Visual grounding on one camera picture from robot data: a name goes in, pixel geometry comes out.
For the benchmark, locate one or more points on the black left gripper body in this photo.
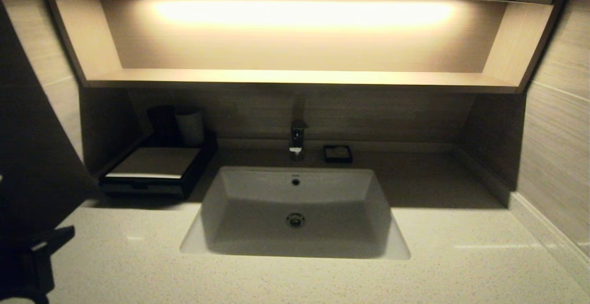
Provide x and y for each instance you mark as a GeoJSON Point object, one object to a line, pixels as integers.
{"type": "Point", "coordinates": [27, 267]}

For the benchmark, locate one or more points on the dark grey tumbler cup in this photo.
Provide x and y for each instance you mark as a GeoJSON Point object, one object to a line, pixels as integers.
{"type": "Point", "coordinates": [161, 124]}

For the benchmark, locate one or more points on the black amenity tray box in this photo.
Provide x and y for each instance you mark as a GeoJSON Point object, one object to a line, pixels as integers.
{"type": "Point", "coordinates": [156, 166]}

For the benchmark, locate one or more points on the light grey tumbler cup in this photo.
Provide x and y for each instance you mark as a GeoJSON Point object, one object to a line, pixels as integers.
{"type": "Point", "coordinates": [190, 126]}

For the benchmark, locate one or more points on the metal sink drain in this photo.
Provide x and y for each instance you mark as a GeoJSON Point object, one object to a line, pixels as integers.
{"type": "Point", "coordinates": [295, 219]}

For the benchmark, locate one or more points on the white ceramic sink basin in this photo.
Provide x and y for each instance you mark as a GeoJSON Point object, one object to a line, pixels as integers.
{"type": "Point", "coordinates": [299, 198]}

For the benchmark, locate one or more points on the chrome faucet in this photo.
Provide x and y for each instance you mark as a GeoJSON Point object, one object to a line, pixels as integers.
{"type": "Point", "coordinates": [297, 138]}

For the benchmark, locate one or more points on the black soap dish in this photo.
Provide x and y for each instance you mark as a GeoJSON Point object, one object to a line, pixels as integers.
{"type": "Point", "coordinates": [338, 157]}

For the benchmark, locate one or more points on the warm shelf light strip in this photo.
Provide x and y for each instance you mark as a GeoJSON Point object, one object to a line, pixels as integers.
{"type": "Point", "coordinates": [299, 13]}

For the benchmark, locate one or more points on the wooden wall shelf niche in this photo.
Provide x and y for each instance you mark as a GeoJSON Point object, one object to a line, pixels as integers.
{"type": "Point", "coordinates": [299, 50]}

